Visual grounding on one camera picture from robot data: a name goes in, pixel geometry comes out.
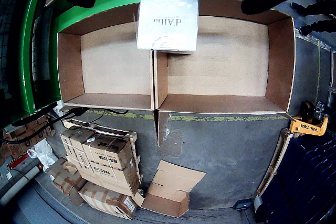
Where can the green metal shelf unit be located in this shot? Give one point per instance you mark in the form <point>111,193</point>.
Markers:
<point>27,51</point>

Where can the upright cardboard sheet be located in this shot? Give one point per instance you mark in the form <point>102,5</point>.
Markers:
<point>275,161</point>

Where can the white d'Alba carton box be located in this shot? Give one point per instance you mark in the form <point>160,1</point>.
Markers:
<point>168,22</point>

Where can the flattened open cardboard box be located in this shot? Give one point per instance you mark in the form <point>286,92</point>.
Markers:
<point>168,190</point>

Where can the black shoe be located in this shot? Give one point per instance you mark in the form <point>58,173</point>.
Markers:
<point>302,9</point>
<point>315,27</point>

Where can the dark blue pallet stack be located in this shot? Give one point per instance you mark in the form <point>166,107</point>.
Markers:
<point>302,182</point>

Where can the crumpled taped cardboard box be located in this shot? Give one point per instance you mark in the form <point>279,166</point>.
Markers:
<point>65,179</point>

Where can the white plastic bag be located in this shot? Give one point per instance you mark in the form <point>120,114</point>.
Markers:
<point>43,153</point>

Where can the yellow pallet jack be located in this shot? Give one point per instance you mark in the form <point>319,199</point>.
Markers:
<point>309,128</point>

